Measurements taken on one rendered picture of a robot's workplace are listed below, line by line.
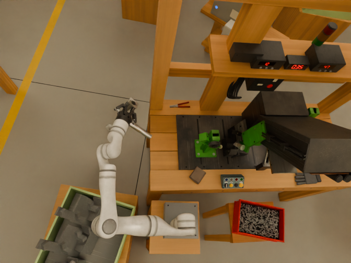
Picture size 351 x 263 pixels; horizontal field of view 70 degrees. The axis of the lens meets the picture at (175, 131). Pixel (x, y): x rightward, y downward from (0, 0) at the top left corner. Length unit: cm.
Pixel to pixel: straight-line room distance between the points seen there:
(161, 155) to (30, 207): 146
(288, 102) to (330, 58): 38
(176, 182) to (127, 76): 175
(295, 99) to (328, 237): 178
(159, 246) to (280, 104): 118
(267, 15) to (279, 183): 115
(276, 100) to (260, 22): 63
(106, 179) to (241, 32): 91
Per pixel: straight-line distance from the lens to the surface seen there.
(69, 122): 290
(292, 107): 180
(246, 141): 170
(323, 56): 158
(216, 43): 145
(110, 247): 172
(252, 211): 185
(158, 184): 169
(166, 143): 180
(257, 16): 127
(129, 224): 119
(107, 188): 111
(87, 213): 167
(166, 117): 188
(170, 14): 119
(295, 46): 164
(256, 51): 136
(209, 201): 267
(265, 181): 190
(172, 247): 172
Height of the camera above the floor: 256
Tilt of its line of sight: 66 degrees down
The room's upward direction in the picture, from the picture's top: 20 degrees clockwise
